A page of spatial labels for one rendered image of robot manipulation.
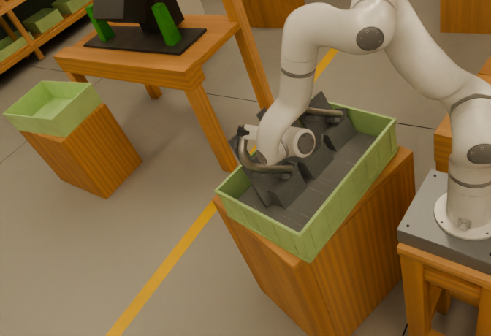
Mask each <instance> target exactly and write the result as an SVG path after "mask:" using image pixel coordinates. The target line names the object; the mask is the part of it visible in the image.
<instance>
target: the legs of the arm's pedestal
mask: <svg viewBox="0 0 491 336"><path fill-rule="evenodd" d="M400 264H401V271H402V278H403V290H404V297H405V304H406V317H407V323H408V336H446V335H443V334H441V333H440V332H437V331H435V330H434V329H432V327H431V323H432V320H433V318H434V316H435V313H436V311H437V312H439V313H442V314H444V315H446V314H447V312H448V309H449V307H450V305H451V298H452V297H454V298H455V299H458V300H460V301H463V302H466V303H468V304H470V305H472V306H475V307H477V308H479V312H478V318H477V325H476V335H475V336H491V290H489V289H486V288H484V287H482V286H478V285H476V284H474V283H471V282H468V281H466V280H463V279H461V278H458V277H455V276H453V275H450V274H448V273H445V272H442V271H440V270H437V269H435V268H432V267H429V266H427V265H425V264H422V263H419V262H417V261H414V260H412V259H409V258H406V257H404V256H401V255H400Z"/></svg>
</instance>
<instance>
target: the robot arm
mask: <svg viewBox="0 0 491 336"><path fill-rule="evenodd" d="M321 46H324V47H331V48H333V49H336V50H339V51H342V52H344V53H348V54H352V55H358V56H360V55H367V54H371V53H374V52H377V51H380V50H381V49H384V51H385V53H386V55H387V56H388V58H389V60H390V61H391V63H392V65H393V67H394V68H395V69H396V70H397V72H398V73H399V74H400V75H401V76H402V77H403V78H404V79H405V80H406V81H407V82H408V83H409V84H410V85H411V86H412V87H413V88H414V89H415V90H417V91H418V92H419V93H420V94H421V95H423V96H425V97H427V98H428V99H432V100H437V101H439V102H440V103H442V105H443V106H444V107H445V108H446V111H447V112H448V114H449V118H450V125H451V133H452V152H451V154H450V156H449V168H448V186H447V193H445V194H443V195H442V196H441V197H440V198H439V199H438V200H437V202H436V204H435V207H434V216H435V220H436V222H437V224H438V225H439V226H440V227H441V228H442V229H443V230H444V231H445V232H447V233H448V234H450V235H452V236H454V237H457V238H460V239H463V240H486V239H488V238H491V85H490V84H489V83H487V82H486V81H484V80H483V79H481V78H480V77H477V76H476V75H473V74H471V73H470V72H467V71H465V70H464V69H462V68H460V67H459V66H458V65H456V63H455V62H453V60H452V59H450V57H448V55H447V54H445V52H444V51H443V50H442V49H441V48H440V47H439V46H438V45H437V44H436V43H435V41H434V40H433V38H432V37H431V36H430V35H429V33H428V32H427V30H426V28H425V27H424V26H423V24H422V22H421V20H420V19H419V17H418V16H417V14H416V12H415V11H414V8H413V7H412V6H411V4H410V2H409V1H408V0H351V6H350V9H338V8H336V7H334V6H332V5H330V4H327V3H324V2H314V3H310V4H306V5H304V6H301V7H299V8H297V9H296V10H294V11H293V12H292V13H291V14H290V15H289V16H288V18H287V19H286V21H285V23H284V26H283V35H282V44H281V64H280V77H279V91H278V97H277V99H276V100H275V101H274V102H273V103H272V105H271V106H270V107H269V109H268V110H267V112H266V113H265V114H264V116H263V117H262V119H261V121H260V123H259V125H258V126H254V125H249V124H246V125H245V126H244V127H238V130H237V136H241V137H243V138H244V139H247V140H251V141H254V142H256V155H257V158H258V160H259V161H260V163H261V164H263V165H265V166H272V165H274V164H277V163H278V162H280V161H282V160H284V159H285V158H288V157H290V156H297V157H300V158H305V157H307V156H309V155H311V154H312V152H313V150H314V148H315V145H316V139H315V136H314V134H313V132H312V131H311V130H310V129H304V128H299V127H293V126H291V125H292V124H293V123H294V122H295V121H296V120H297V119H298V118H299V117H300V116H301V115H302V114H303V113H304V112H305V111H306V110H307V109H308V106H309V104H310V102H311V96H312V90H313V81H314V77H315V72H316V62H317V57H318V51H319V47H321Z"/></svg>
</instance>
